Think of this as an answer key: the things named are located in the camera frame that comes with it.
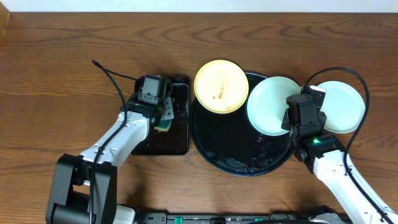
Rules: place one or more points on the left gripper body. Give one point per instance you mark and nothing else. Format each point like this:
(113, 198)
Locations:
(160, 115)

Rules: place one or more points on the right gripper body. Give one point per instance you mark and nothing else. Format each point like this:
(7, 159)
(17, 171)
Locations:
(321, 119)

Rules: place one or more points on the green yellow sponge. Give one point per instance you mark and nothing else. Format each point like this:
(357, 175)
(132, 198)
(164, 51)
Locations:
(163, 126)

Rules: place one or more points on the light blue plate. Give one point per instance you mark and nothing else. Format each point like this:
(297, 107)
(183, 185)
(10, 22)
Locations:
(267, 104)
(343, 106)

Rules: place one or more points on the yellow plate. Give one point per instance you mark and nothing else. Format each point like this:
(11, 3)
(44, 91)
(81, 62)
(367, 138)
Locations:
(221, 86)

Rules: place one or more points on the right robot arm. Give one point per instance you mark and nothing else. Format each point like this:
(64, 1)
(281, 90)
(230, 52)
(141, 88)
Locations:
(327, 158)

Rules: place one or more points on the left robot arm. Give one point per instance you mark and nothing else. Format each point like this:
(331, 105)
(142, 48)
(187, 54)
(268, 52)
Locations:
(84, 187)

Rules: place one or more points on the black rectangular water tray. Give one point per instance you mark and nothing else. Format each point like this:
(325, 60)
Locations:
(174, 142)

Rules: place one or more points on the black round tray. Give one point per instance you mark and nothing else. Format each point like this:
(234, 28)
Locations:
(230, 143)

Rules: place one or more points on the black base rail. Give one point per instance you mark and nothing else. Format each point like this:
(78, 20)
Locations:
(319, 214)

